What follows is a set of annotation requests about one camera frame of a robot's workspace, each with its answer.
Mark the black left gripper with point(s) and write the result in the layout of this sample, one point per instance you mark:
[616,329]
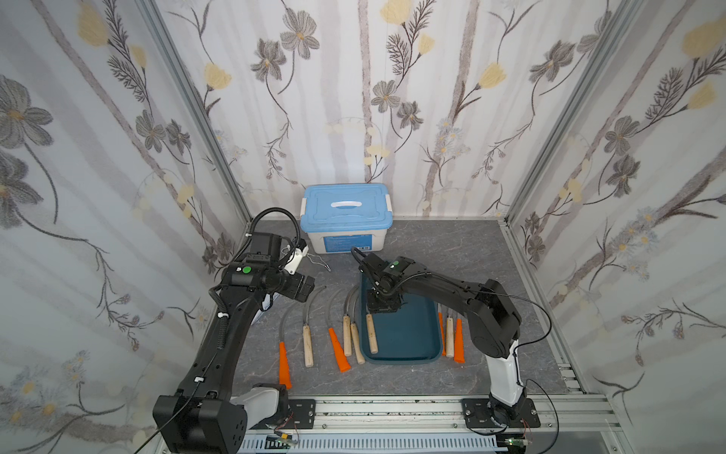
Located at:
[301,286]

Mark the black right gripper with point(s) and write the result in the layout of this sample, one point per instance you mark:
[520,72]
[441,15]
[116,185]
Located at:
[376,294]

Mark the wooden handle sickle group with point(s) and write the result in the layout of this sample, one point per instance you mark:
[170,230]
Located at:
[371,333]

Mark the orange handle sickle group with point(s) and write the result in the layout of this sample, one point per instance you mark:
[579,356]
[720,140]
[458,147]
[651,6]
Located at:
[459,355]

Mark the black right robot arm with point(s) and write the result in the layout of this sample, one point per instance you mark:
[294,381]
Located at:
[494,322]

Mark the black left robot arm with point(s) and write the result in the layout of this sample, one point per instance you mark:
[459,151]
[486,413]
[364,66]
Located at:
[200,416]

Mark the teal plastic storage bin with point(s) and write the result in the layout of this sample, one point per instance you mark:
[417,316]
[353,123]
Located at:
[410,336]

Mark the white storage box blue lid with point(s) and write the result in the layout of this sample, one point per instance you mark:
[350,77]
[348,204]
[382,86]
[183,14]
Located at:
[338,217]

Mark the bagged blue face masks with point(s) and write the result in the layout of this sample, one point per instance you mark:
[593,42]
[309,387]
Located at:
[265,306]

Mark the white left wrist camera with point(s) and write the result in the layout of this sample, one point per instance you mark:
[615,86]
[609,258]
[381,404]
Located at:
[296,260]

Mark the wooden handle sickle beside bin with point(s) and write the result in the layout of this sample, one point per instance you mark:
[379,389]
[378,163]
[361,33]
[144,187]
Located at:
[355,331]

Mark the thin orange handle sickle right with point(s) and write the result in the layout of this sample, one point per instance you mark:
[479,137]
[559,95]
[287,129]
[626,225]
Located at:
[441,320]

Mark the wooden handle sickle right side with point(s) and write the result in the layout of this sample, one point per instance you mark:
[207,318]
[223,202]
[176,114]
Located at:
[449,335]

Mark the orange handle sickle far left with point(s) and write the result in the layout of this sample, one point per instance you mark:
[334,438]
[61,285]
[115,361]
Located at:
[284,370]

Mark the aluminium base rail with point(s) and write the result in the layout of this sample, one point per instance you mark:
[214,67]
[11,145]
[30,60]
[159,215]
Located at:
[575,422]

